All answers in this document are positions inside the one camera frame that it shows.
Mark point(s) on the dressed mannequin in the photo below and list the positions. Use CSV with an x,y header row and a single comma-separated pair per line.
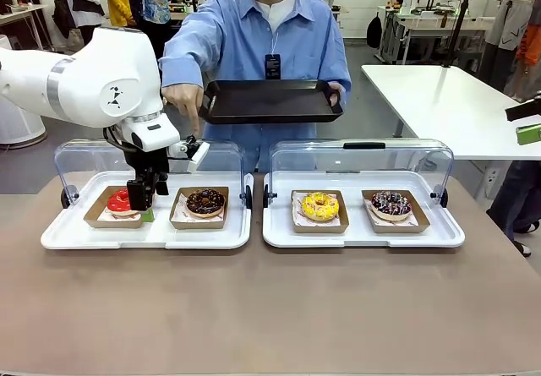
x,y
507,21

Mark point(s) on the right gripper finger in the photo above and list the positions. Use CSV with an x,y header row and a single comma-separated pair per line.
x,y
526,110
530,135

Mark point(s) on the white display tray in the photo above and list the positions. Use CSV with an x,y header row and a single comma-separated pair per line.
x,y
160,236
359,236

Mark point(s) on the black serving tray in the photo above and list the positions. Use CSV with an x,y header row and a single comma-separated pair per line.
x,y
270,101

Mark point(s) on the person's left hand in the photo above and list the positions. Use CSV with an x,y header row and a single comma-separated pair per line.
x,y
337,95

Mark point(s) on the dark sprinkled donut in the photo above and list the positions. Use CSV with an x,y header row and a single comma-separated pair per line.
x,y
382,209

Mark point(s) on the seated person in dark trousers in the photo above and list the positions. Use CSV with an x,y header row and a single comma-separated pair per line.
x,y
515,198

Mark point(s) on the person in blue shirt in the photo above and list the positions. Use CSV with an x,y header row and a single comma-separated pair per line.
x,y
236,34

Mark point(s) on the red glazed donut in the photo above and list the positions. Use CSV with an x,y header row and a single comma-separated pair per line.
x,y
116,203

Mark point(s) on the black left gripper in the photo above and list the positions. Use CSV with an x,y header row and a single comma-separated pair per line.
x,y
145,167

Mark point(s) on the light background desk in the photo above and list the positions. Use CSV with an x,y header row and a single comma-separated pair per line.
x,y
21,12

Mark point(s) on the brown cardboard donut box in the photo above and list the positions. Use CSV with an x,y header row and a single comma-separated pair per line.
x,y
321,228
114,224
397,228
198,225

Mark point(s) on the white power strip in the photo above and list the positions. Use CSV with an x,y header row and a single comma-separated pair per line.
x,y
492,179

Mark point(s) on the person's right hand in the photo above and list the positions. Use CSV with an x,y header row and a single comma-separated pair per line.
x,y
181,97

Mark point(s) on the person's right forearm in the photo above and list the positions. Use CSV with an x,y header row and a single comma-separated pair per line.
x,y
181,69

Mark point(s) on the clear display lid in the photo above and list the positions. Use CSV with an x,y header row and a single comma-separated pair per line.
x,y
422,156
224,156

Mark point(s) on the yellow sprinkle donut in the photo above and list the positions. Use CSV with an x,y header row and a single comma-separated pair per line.
x,y
310,209

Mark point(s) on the black tripod pole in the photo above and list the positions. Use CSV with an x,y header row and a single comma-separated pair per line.
x,y
460,17

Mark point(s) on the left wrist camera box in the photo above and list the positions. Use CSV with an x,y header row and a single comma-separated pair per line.
x,y
198,156

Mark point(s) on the white background work table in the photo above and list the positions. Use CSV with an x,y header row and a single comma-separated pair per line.
x,y
422,27

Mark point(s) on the chocolate sprinkle donut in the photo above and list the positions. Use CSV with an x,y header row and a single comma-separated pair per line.
x,y
194,205

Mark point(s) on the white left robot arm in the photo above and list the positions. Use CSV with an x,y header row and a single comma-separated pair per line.
x,y
97,72

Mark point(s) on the black backpack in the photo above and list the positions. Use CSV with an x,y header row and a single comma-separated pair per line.
x,y
374,31

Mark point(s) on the person's left forearm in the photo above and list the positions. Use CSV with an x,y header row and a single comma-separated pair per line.
x,y
340,76

